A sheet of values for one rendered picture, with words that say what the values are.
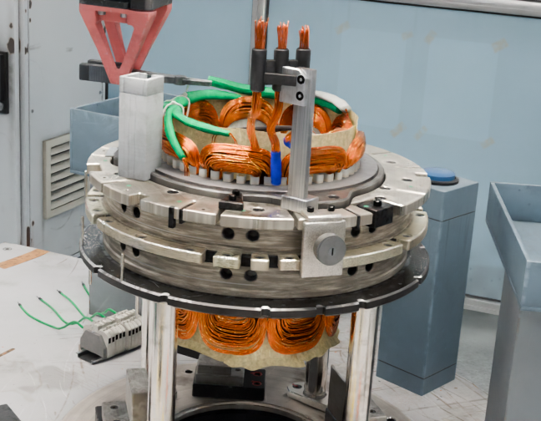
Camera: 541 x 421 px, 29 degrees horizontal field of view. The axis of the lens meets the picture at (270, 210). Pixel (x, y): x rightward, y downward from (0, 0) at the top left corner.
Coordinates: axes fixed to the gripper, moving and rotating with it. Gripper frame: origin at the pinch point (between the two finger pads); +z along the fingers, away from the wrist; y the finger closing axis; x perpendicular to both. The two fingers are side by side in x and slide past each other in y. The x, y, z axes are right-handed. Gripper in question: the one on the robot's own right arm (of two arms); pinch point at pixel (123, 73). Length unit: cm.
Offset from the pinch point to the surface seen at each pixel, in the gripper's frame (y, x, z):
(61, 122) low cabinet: -213, -90, 65
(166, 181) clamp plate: 10.2, 7.7, 6.7
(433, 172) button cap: -23.7, 29.7, 12.0
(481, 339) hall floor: -221, 50, 119
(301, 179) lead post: 13.4, 19.8, 3.8
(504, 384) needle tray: 0.8, 39.5, 24.9
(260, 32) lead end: 13.3, 15.3, -7.5
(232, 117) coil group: -5.9, 9.5, 4.3
